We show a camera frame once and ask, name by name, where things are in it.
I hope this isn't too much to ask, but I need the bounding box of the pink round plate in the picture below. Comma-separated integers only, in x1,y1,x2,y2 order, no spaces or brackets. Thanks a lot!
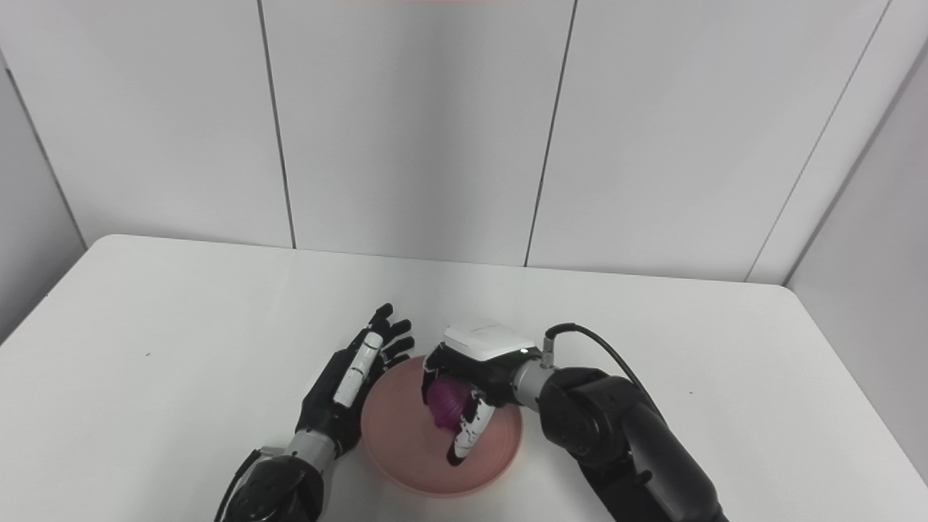
360,354,524,498

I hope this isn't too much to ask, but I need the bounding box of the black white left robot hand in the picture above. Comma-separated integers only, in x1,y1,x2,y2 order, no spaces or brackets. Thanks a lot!
296,303,416,457

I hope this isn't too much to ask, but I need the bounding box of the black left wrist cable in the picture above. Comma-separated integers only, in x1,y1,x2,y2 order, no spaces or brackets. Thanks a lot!
215,448,263,522

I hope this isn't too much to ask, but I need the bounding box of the purple red onion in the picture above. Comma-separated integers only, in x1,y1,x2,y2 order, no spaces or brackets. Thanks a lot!
426,378,472,431

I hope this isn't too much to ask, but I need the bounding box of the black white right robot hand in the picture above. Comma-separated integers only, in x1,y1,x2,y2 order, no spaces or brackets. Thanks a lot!
422,320,544,467

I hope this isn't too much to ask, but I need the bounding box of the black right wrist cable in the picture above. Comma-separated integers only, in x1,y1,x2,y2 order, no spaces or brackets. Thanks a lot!
544,323,658,414

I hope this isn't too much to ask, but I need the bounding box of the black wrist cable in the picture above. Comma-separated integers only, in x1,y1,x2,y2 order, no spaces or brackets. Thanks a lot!
544,323,658,414
215,448,263,522

